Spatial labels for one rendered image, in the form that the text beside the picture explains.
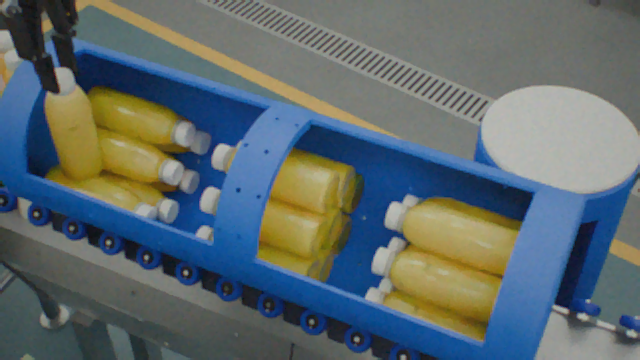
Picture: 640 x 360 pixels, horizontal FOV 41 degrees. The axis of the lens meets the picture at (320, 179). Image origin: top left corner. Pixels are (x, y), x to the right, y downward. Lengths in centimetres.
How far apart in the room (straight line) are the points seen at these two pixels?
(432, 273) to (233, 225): 28
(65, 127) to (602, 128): 92
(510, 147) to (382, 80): 180
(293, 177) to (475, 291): 31
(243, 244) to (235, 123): 32
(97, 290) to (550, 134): 84
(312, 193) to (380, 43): 228
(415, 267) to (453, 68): 223
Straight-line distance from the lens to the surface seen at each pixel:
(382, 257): 124
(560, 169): 152
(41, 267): 164
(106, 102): 148
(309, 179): 125
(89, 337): 185
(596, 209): 154
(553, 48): 358
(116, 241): 148
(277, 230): 126
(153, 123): 143
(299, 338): 139
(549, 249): 113
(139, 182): 147
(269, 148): 122
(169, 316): 151
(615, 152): 158
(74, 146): 139
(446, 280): 120
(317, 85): 327
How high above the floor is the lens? 207
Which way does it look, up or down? 45 degrees down
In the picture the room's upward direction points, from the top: straight up
